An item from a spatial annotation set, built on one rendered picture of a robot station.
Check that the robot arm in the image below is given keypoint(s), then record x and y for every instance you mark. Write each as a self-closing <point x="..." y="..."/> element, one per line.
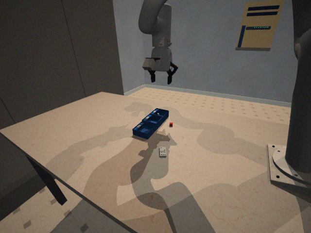
<point x="296" y="161"/>

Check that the blue bin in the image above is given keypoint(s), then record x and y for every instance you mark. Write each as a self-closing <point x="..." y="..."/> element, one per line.
<point x="150" y="123"/>

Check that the white domino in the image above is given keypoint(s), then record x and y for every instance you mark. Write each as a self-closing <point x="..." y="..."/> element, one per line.
<point x="163" y="152"/>

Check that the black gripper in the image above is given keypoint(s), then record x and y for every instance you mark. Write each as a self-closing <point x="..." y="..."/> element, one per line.
<point x="165" y="63"/>

